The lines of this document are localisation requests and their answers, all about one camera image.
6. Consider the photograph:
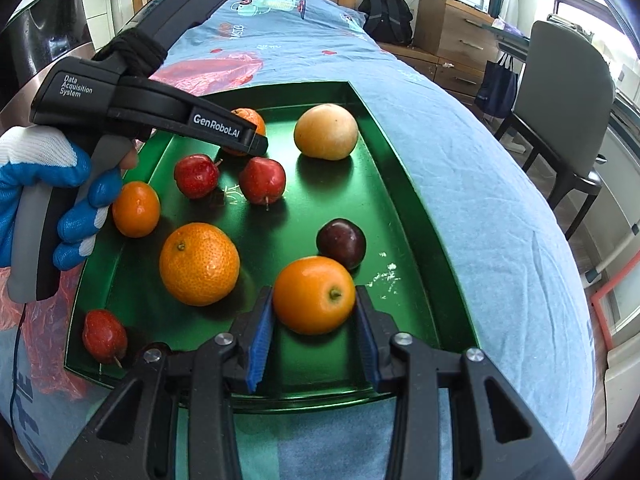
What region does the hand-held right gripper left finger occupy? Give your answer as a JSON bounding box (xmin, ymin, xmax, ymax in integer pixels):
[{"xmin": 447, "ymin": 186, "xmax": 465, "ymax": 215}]
[{"xmin": 50, "ymin": 285, "xmax": 275, "ymax": 480}]

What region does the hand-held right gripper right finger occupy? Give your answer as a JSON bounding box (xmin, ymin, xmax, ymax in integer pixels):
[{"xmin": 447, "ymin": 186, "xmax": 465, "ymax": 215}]
[{"xmin": 354, "ymin": 284, "xmax": 576, "ymax": 480}]

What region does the orange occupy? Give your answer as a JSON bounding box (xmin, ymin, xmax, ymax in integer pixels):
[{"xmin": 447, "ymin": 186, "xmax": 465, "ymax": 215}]
[
  {"xmin": 272, "ymin": 256, "xmax": 357, "ymax": 336},
  {"xmin": 159, "ymin": 222, "xmax": 241, "ymax": 307},
  {"xmin": 111, "ymin": 181, "xmax": 162, "ymax": 239},
  {"xmin": 220, "ymin": 107, "xmax": 267, "ymax": 157}
]

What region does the dark plum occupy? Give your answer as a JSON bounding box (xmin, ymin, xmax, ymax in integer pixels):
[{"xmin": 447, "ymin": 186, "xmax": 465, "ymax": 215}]
[{"xmin": 316, "ymin": 218, "xmax": 367, "ymax": 271}]

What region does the small red apple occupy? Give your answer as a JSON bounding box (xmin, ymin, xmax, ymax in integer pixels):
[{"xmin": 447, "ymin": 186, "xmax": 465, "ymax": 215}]
[
  {"xmin": 173, "ymin": 154, "xmax": 223, "ymax": 200},
  {"xmin": 81, "ymin": 309, "xmax": 129, "ymax": 367},
  {"xmin": 238, "ymin": 156, "xmax": 287, "ymax": 211}
]

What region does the green tray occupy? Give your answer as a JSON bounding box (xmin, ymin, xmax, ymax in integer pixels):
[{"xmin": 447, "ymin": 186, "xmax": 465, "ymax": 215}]
[{"xmin": 64, "ymin": 80, "xmax": 478, "ymax": 415}]

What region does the yellow apple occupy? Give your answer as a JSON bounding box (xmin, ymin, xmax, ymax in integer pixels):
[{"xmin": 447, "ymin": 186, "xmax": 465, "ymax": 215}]
[{"xmin": 293, "ymin": 103, "xmax": 359, "ymax": 161}]

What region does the person's left hand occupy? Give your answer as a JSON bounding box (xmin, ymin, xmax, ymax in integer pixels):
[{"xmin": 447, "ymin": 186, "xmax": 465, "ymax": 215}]
[{"xmin": 0, "ymin": 125, "xmax": 141, "ymax": 272}]

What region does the black and copper electric kettle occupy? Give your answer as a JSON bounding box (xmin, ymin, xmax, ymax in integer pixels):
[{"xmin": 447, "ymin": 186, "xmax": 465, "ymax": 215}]
[{"xmin": 0, "ymin": 0, "xmax": 96, "ymax": 133}]

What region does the pink plastic sheet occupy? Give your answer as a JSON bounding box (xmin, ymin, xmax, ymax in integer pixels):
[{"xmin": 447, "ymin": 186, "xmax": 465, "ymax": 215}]
[{"xmin": 0, "ymin": 51, "xmax": 265, "ymax": 401}]

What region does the black backpack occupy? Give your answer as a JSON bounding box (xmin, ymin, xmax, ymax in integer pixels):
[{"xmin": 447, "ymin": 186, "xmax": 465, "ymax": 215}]
[{"xmin": 357, "ymin": 0, "xmax": 415, "ymax": 46}]

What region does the dark blue bag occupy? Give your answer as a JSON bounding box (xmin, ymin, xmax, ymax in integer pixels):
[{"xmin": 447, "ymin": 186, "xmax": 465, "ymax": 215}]
[{"xmin": 474, "ymin": 55, "xmax": 520, "ymax": 120}]

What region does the grey chair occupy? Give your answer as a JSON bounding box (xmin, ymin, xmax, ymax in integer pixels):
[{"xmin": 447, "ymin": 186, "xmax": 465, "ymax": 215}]
[{"xmin": 492, "ymin": 20, "xmax": 617, "ymax": 241}]

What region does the wooden dresser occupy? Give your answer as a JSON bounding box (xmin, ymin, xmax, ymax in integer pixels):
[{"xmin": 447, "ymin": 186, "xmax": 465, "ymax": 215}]
[{"xmin": 412, "ymin": 0, "xmax": 501, "ymax": 93}]

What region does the black cable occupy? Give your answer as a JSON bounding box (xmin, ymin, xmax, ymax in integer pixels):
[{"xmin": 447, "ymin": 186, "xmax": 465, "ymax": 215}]
[{"xmin": 7, "ymin": 300, "xmax": 28, "ymax": 426}]

